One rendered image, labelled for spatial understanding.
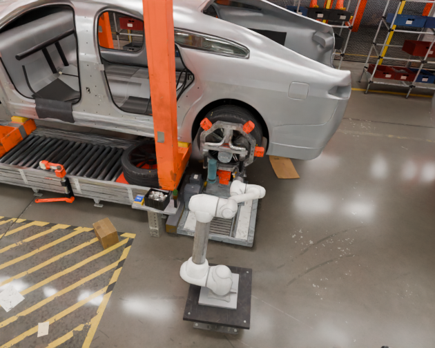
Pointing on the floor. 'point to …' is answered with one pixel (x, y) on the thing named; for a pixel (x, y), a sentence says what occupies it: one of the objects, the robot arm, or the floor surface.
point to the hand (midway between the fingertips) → (241, 166)
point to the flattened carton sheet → (283, 167)
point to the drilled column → (155, 224)
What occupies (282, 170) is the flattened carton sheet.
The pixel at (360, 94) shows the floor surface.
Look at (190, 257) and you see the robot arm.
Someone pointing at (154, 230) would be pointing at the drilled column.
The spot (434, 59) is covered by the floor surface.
